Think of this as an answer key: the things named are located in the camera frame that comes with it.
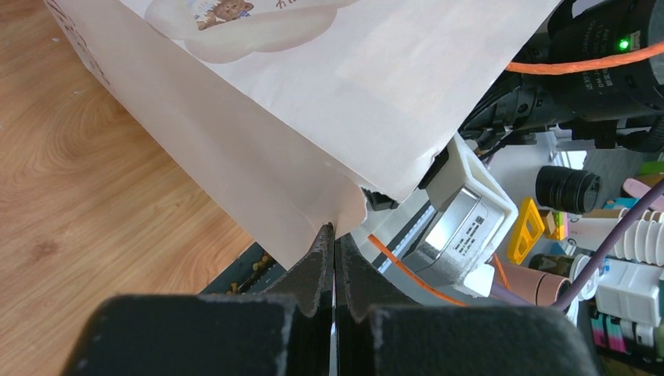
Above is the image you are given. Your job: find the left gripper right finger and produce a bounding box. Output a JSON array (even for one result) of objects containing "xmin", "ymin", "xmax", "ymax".
[{"xmin": 334, "ymin": 235, "xmax": 598, "ymax": 375}]

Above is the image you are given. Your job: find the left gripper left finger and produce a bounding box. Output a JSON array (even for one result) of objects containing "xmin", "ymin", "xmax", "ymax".
[{"xmin": 63, "ymin": 224, "xmax": 334, "ymax": 375}]

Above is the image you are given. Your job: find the brown paper bag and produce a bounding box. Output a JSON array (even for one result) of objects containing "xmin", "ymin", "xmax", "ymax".
[{"xmin": 46, "ymin": 1, "xmax": 559, "ymax": 297}]

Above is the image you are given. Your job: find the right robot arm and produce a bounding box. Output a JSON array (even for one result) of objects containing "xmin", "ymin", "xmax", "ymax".
[{"xmin": 459, "ymin": 1, "xmax": 663, "ymax": 153}]

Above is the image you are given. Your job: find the pink paper cup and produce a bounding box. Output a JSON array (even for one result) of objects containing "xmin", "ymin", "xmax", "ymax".
[{"xmin": 493, "ymin": 262, "xmax": 571, "ymax": 306}]

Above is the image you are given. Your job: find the yellow plastic toy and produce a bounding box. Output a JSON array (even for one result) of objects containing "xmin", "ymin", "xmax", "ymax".
[{"xmin": 507, "ymin": 197, "xmax": 545, "ymax": 265}]

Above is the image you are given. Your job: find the black cup stack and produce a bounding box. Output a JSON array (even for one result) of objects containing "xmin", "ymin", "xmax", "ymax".
[{"xmin": 535, "ymin": 166, "xmax": 602, "ymax": 215}]

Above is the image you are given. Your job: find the white cup stack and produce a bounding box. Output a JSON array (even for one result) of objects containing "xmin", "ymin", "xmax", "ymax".
[{"xmin": 567, "ymin": 208, "xmax": 663, "ymax": 266}]

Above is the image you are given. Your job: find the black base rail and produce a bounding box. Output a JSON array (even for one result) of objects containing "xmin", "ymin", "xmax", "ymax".
[{"xmin": 200, "ymin": 243, "xmax": 286, "ymax": 295}]

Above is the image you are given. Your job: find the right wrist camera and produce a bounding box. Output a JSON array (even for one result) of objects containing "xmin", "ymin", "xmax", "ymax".
[{"xmin": 402, "ymin": 134, "xmax": 518, "ymax": 298}]

